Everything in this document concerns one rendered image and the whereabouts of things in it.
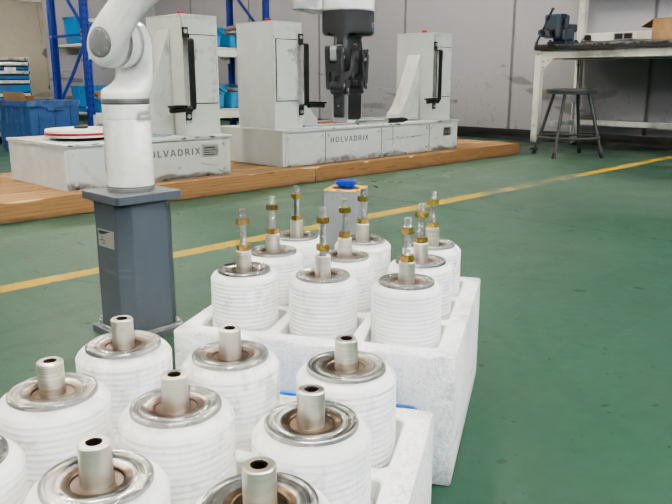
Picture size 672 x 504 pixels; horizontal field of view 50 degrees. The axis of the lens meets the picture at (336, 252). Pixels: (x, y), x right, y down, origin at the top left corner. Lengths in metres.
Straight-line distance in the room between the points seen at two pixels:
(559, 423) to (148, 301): 0.82
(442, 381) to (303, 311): 0.21
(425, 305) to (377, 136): 3.27
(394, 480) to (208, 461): 0.16
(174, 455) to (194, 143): 2.81
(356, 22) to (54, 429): 0.67
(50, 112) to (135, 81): 4.09
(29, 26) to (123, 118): 6.06
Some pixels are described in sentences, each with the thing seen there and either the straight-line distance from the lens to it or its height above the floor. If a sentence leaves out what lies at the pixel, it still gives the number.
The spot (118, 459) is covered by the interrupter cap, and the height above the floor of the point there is 0.25.
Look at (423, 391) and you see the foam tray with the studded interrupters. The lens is 0.94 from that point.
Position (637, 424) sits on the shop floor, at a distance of 1.23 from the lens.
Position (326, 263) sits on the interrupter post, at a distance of 0.99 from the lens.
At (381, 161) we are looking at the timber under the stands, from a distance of 4.11.
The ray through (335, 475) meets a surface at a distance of 0.56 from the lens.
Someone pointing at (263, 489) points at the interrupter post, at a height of 0.27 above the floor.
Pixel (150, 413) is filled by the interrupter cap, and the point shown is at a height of 0.25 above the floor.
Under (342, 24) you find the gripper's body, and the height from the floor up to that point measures 0.59.
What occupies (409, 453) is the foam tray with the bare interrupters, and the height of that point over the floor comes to 0.18.
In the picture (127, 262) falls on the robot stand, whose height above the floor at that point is 0.17.
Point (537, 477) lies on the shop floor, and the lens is 1.05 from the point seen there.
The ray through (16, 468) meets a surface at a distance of 0.59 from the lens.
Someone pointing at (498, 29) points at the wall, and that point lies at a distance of 6.73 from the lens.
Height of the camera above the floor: 0.52
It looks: 14 degrees down
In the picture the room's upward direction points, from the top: straight up
